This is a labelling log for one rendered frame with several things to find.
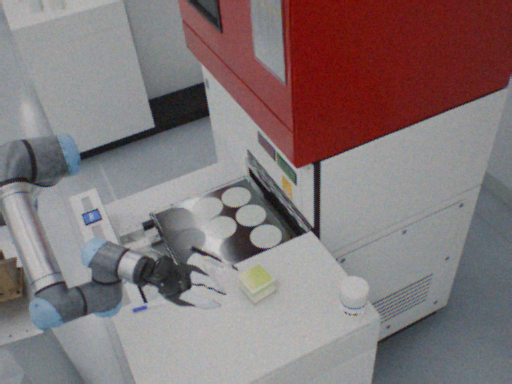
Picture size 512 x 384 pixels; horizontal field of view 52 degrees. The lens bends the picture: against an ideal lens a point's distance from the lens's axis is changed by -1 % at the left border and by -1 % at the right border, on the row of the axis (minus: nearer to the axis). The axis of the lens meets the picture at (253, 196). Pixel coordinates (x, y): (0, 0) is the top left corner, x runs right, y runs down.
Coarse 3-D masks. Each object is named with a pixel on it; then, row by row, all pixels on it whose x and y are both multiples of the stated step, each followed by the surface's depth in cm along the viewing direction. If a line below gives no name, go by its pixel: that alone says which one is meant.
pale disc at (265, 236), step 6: (258, 228) 171; (264, 228) 170; (270, 228) 170; (276, 228) 170; (252, 234) 169; (258, 234) 169; (264, 234) 169; (270, 234) 168; (276, 234) 168; (252, 240) 167; (258, 240) 167; (264, 240) 167; (270, 240) 166; (276, 240) 166; (258, 246) 165; (264, 246) 165; (270, 246) 165
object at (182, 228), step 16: (224, 192) 184; (176, 208) 180; (192, 208) 180; (224, 208) 178; (160, 224) 175; (176, 224) 175; (192, 224) 174; (240, 224) 172; (272, 224) 171; (176, 240) 170; (192, 240) 169; (208, 240) 169; (224, 240) 168; (240, 240) 168; (288, 240) 166; (176, 256) 165; (224, 256) 163; (240, 256) 163
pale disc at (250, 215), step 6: (240, 210) 177; (246, 210) 177; (252, 210) 177; (258, 210) 177; (264, 210) 176; (240, 216) 175; (246, 216) 175; (252, 216) 175; (258, 216) 174; (264, 216) 174; (240, 222) 173; (246, 222) 173; (252, 222) 173; (258, 222) 173
